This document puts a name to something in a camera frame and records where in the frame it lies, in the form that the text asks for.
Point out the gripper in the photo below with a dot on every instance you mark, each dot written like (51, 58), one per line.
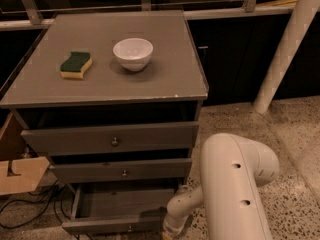
(173, 229)

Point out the grey bottom drawer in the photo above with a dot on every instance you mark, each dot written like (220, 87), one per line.
(118, 207)

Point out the grey drawer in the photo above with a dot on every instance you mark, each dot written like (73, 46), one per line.
(118, 171)
(112, 139)
(118, 207)

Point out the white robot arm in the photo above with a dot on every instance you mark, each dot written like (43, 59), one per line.
(232, 168)

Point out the grey middle drawer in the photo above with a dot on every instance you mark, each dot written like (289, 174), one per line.
(118, 171)

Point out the grey wooden drawer cabinet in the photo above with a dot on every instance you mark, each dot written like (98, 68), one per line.
(170, 88)

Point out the grey top drawer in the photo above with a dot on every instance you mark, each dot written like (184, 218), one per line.
(112, 139)

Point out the cardboard box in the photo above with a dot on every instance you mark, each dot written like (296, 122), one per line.
(17, 174)

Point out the white ceramic bowl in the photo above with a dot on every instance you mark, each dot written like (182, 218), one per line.
(133, 53)

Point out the green and yellow sponge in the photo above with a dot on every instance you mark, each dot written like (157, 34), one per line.
(76, 65)

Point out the dark low cabinet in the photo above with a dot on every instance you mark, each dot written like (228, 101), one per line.
(236, 53)

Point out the metal railing bar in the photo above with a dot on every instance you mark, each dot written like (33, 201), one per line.
(40, 14)

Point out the white diagonal pole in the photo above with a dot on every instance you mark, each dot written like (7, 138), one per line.
(293, 35)

